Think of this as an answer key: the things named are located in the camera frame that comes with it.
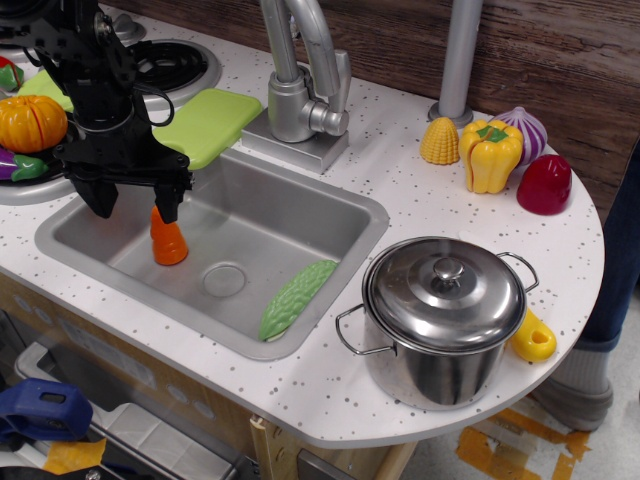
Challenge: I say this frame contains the purple toy eggplant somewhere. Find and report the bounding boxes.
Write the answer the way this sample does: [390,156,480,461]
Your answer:
[1,147,49,182]

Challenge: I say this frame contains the grey sock foot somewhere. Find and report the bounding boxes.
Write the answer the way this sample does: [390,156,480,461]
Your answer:
[531,341,613,432]

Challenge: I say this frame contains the blue clamp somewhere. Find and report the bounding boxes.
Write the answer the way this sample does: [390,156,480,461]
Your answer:
[1,378,93,442]

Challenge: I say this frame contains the silver toy sink basin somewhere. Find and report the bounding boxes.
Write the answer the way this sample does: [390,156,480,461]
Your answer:
[35,150,389,361]

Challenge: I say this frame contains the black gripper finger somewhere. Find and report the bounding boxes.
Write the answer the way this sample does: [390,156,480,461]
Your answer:
[73,179,118,218]
[154,180,185,223]

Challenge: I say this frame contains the yellow toy corn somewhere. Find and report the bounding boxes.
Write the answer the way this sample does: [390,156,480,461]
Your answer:
[419,117,459,165]

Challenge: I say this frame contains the orange toy carrot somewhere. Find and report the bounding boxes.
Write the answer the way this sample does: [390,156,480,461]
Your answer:
[150,206,189,266]

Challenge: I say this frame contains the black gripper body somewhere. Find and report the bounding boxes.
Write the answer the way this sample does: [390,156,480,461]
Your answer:
[54,115,193,190]

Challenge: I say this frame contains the red green toy vegetable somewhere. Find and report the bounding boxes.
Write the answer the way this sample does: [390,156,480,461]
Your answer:
[0,57,24,92]

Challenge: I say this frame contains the silver stove knob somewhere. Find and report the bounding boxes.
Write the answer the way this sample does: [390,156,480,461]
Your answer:
[113,14,146,46]

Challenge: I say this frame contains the green toy bitter gourd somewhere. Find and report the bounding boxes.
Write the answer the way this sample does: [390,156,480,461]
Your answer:
[258,260,338,342]

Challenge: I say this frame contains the orange toy pumpkin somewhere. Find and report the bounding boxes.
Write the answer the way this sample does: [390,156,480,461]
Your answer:
[1,95,68,154]

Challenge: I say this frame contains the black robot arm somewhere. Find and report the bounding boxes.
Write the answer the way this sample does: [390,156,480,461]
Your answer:
[1,1,192,223]

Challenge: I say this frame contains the yellow toy bell pepper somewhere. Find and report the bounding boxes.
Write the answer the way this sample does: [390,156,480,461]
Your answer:
[458,119,524,194]

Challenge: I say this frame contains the blue jeans leg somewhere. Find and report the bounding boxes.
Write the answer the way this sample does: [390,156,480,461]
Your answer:
[580,146,639,352]

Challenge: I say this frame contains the purple toy onion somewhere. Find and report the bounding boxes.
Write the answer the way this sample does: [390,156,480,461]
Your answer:
[493,106,548,167]

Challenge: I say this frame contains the grey metal pole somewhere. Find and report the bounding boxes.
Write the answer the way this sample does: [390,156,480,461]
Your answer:
[428,0,484,129]

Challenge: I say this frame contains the silver toy faucet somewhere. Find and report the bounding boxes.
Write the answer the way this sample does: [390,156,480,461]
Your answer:
[242,1,352,174]

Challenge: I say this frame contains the red toy fruit half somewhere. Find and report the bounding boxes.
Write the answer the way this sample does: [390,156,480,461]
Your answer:
[516,154,572,216]

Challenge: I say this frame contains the green plastic cutting board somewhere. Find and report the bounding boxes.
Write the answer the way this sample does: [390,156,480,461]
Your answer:
[153,88,263,171]

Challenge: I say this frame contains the green plastic plate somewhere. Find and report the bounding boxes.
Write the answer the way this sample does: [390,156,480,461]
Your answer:
[17,70,74,113]

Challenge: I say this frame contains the stainless steel pot lid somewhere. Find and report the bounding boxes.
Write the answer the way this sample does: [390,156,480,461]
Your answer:
[362,237,526,354]

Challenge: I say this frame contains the yellow plastic utensil handle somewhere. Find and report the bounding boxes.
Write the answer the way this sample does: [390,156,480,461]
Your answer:
[510,308,557,363]

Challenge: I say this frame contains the front left stove burner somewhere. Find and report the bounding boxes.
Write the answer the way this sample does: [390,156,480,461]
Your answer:
[1,147,75,206]

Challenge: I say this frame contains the rear black stove burner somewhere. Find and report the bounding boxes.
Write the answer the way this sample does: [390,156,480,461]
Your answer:
[130,40,222,108]

